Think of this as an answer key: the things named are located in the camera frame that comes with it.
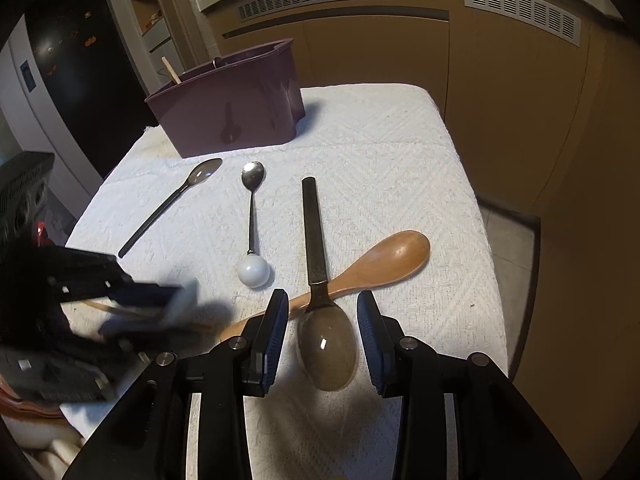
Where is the short white vent grille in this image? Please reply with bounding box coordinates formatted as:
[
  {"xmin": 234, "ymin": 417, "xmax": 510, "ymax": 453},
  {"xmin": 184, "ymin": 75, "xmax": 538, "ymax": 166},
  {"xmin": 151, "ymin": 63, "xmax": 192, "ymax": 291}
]
[{"xmin": 462, "ymin": 0, "xmax": 582, "ymax": 46}]

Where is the white textured towel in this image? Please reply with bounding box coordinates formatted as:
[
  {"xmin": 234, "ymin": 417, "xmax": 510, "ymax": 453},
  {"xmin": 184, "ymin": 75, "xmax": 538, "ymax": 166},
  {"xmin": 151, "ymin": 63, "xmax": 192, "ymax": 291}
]
[{"xmin": 60, "ymin": 82, "xmax": 508, "ymax": 480}]

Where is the purple plastic utensil holder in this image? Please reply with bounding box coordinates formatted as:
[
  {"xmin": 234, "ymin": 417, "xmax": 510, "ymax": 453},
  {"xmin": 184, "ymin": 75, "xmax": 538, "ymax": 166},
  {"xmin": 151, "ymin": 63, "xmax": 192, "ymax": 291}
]
[{"xmin": 145, "ymin": 38, "xmax": 307, "ymax": 159}]

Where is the slim black-handled metal spoon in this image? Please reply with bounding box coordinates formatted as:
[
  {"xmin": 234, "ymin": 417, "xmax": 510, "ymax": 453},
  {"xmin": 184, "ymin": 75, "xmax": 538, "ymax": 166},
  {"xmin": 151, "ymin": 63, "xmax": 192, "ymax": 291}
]
[{"xmin": 118, "ymin": 158, "xmax": 223, "ymax": 258}]

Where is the brown wooden spoon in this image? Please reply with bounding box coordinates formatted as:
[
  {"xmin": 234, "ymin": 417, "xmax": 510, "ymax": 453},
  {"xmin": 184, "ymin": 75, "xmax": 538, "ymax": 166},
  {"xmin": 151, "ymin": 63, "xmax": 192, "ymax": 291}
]
[{"xmin": 219, "ymin": 230, "xmax": 431, "ymax": 343}]

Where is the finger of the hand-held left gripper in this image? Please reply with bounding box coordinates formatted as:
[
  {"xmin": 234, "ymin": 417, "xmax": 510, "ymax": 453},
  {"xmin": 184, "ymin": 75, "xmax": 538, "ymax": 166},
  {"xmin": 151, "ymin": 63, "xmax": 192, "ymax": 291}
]
[
  {"xmin": 97, "ymin": 310, "xmax": 217, "ymax": 357},
  {"xmin": 50, "ymin": 247, "xmax": 182, "ymax": 311}
]

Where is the white shelf cabinet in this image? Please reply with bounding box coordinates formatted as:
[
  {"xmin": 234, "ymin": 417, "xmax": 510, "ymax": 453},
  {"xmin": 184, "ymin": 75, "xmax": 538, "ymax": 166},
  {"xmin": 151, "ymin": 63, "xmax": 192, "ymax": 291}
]
[{"xmin": 127, "ymin": 0, "xmax": 191, "ymax": 116}]

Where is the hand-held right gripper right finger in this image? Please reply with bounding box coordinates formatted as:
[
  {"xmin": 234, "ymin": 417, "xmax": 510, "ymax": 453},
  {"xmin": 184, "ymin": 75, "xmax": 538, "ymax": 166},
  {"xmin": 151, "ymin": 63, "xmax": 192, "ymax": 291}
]
[{"xmin": 356, "ymin": 290, "xmax": 581, "ymax": 480}]

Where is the black door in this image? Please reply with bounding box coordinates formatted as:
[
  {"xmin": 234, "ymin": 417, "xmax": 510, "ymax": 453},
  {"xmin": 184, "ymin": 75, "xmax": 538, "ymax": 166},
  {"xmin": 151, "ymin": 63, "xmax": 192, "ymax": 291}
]
[{"xmin": 25, "ymin": 0, "xmax": 151, "ymax": 178}]

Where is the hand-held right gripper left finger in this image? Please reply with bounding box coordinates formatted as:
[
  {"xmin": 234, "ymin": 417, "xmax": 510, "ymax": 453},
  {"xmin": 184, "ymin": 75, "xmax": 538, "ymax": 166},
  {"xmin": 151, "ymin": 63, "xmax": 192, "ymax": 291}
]
[{"xmin": 62, "ymin": 289, "xmax": 290, "ymax": 480}]

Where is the metal spoon white ball end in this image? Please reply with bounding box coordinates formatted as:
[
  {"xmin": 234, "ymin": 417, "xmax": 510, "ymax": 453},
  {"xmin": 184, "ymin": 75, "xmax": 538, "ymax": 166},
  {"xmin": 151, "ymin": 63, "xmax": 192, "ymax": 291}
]
[{"xmin": 237, "ymin": 161, "xmax": 271, "ymax": 289}]

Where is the large spoon black handle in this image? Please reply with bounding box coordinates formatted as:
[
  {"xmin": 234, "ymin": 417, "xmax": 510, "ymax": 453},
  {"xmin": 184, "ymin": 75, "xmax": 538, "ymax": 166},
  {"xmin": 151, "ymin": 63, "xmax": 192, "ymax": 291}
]
[{"xmin": 297, "ymin": 176, "xmax": 358, "ymax": 392}]

